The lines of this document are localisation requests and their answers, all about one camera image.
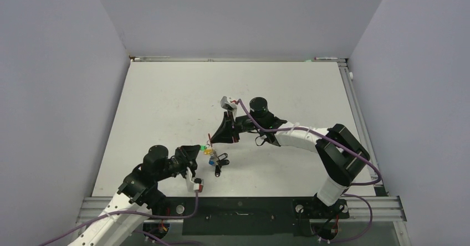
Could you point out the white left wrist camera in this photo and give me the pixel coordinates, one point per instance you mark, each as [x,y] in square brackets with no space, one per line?
[193,183]

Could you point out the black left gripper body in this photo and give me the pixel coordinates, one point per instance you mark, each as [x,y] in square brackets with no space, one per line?
[178,164]

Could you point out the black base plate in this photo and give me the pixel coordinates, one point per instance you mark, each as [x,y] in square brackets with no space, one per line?
[249,216]

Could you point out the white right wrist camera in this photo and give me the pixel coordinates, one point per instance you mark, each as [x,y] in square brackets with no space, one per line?
[229,104]

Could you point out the yellow key tag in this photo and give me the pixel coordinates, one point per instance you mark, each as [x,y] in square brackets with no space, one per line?
[208,151]

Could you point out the metal key holder red handle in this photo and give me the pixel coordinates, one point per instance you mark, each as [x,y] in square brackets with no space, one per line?
[218,161]

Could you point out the aluminium frame rail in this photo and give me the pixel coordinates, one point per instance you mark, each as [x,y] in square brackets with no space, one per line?
[238,148]

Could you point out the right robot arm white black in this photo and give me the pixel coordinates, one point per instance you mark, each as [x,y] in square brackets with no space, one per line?
[341,154]

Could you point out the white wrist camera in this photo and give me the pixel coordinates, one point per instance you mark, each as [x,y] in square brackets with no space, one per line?
[229,104]
[193,183]

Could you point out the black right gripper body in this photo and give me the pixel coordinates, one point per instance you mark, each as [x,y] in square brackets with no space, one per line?
[244,123]

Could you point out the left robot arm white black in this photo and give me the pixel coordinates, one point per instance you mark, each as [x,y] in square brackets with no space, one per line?
[138,198]

